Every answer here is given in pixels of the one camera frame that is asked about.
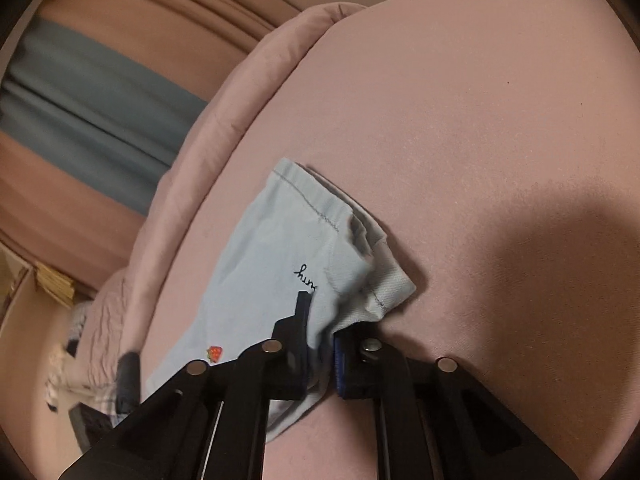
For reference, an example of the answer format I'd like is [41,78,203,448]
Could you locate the stack of books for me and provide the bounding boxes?
[34,263,79,309]

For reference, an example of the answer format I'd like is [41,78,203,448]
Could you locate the pink bed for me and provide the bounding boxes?
[120,0,640,480]

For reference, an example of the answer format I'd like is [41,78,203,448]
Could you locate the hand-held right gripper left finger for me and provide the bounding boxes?
[59,291,314,480]

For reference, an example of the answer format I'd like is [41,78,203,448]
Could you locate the pink knitted blanket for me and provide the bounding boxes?
[75,272,132,411]

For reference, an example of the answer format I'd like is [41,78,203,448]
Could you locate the brown and blue curtain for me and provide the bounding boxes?
[0,0,301,288]

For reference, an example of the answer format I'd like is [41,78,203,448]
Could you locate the wooden shelf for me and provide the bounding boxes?
[0,250,41,351]

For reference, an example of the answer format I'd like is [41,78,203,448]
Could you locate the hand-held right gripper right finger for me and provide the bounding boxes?
[333,324,588,480]

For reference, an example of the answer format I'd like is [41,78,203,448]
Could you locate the light blue pants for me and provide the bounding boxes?
[141,157,418,445]

